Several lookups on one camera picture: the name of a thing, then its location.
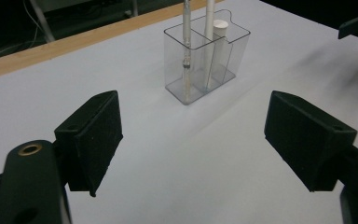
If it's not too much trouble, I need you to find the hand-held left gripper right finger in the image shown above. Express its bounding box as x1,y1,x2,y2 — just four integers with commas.
263,90,358,192

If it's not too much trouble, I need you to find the clear plastic organizer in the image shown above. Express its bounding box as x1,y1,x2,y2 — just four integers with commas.
163,8,252,106

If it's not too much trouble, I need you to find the wooden table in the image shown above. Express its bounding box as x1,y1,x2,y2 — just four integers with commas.
0,0,226,83

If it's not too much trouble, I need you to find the white metal stand frame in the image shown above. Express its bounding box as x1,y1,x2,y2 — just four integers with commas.
27,0,58,44

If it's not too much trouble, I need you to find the white pen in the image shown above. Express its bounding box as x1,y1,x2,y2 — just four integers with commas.
202,0,216,91

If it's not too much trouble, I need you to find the white glue stick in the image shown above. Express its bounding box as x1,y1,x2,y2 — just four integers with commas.
212,19,230,75

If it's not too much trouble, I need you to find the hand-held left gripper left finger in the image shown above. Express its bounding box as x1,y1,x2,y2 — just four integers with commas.
53,90,124,198

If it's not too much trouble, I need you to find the clear beige pen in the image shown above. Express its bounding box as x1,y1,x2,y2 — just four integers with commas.
181,0,194,105

